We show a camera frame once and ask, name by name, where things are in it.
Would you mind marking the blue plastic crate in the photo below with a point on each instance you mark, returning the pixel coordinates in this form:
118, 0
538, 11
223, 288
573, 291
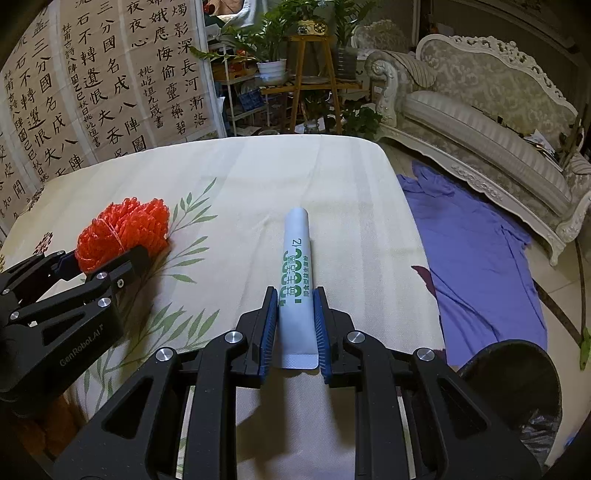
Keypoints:
251, 99

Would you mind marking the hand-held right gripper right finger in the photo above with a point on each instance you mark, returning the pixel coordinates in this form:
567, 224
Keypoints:
322, 344

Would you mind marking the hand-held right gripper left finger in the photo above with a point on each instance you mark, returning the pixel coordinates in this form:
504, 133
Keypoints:
268, 344

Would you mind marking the ornate white armchair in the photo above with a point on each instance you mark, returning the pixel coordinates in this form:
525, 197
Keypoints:
383, 37

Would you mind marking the black trash bin with bag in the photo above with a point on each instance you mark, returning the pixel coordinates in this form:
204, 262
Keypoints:
508, 364

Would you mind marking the red foam fruit net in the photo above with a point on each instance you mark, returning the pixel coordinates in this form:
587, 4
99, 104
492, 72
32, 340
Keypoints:
124, 226

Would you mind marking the purple cloth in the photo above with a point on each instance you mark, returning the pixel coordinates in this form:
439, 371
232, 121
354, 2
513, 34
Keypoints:
471, 258

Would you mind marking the pile of magazines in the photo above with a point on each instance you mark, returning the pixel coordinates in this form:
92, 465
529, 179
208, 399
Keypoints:
542, 147

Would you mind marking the ornate white sofa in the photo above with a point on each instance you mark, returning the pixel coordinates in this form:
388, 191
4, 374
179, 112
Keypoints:
461, 124

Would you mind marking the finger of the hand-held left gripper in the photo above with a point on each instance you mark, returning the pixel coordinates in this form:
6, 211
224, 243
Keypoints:
62, 261
124, 270

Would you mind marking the small leafy floor plant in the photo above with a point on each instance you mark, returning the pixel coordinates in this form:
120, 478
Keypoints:
360, 120

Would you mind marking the green cloth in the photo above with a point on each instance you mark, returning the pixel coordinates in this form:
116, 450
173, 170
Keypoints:
585, 348

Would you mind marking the striped cushion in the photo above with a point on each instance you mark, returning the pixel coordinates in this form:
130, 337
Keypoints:
413, 69

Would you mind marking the wooden plant stand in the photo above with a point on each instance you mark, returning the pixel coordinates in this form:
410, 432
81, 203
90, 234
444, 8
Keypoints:
295, 69

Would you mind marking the wooden stick object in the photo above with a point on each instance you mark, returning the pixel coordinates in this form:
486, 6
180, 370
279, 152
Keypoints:
570, 138

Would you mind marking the tall plant in dark pot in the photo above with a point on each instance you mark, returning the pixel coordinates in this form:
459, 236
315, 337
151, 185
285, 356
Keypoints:
346, 27

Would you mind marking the small plant in jar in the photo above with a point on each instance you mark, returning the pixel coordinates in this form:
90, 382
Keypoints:
315, 115

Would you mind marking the plant in white pot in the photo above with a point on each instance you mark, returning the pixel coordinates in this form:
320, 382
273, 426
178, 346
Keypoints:
271, 71

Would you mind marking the pale blue stick sachet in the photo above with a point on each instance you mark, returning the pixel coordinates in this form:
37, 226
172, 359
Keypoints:
295, 258

